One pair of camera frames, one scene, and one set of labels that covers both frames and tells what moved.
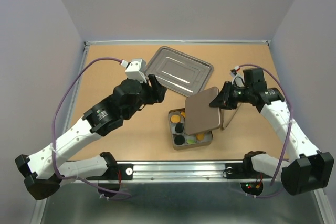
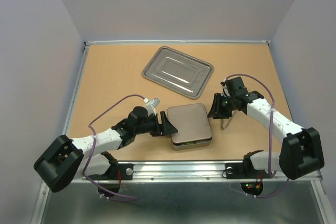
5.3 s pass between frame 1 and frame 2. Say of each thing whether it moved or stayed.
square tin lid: moved
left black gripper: moved
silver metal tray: stayed
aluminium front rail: stayed
